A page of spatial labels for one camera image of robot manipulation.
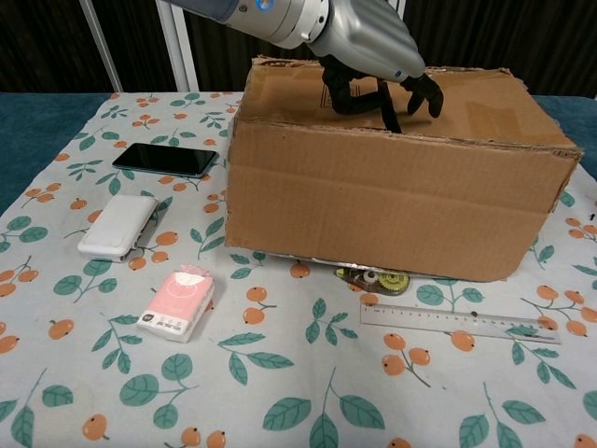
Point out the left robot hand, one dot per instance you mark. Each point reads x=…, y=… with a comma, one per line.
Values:
x=368, y=42

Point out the brown cardboard box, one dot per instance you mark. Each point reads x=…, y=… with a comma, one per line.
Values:
x=373, y=200

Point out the black smartphone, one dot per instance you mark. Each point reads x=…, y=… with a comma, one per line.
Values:
x=163, y=158

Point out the correction tape dispenser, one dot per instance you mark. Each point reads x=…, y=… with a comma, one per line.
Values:
x=392, y=285

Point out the transparent plastic ruler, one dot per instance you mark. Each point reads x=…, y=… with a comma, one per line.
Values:
x=420, y=317

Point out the white power bank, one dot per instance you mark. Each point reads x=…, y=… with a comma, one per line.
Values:
x=116, y=224

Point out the pink tissue pack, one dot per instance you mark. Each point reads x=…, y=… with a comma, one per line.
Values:
x=175, y=303

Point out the floral print tablecloth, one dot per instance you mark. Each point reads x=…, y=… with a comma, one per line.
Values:
x=298, y=373

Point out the white double frame post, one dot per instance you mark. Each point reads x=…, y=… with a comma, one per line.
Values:
x=184, y=56

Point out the grey slim frame post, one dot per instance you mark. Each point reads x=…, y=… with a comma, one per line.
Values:
x=102, y=46

